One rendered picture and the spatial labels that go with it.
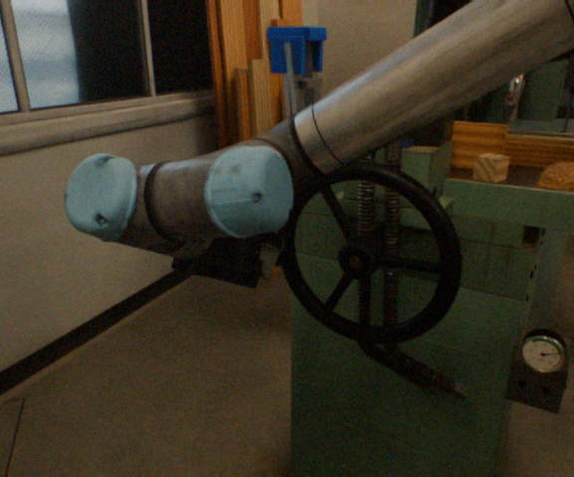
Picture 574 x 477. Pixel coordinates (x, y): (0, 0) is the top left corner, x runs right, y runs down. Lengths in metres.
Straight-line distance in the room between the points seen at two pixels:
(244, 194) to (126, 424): 1.41
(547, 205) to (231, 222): 0.57
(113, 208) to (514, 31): 0.35
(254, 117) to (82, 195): 1.90
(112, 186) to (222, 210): 0.10
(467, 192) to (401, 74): 0.43
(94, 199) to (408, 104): 0.29
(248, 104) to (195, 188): 1.93
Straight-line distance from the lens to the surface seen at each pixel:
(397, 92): 0.47
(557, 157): 1.01
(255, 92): 2.33
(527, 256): 0.89
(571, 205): 0.86
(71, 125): 1.94
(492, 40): 0.46
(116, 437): 1.71
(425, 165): 0.78
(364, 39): 3.55
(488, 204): 0.87
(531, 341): 0.88
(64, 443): 1.75
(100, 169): 0.47
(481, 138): 0.94
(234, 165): 0.41
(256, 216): 0.40
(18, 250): 1.86
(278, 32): 1.84
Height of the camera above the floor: 1.11
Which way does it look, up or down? 21 degrees down
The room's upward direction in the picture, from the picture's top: straight up
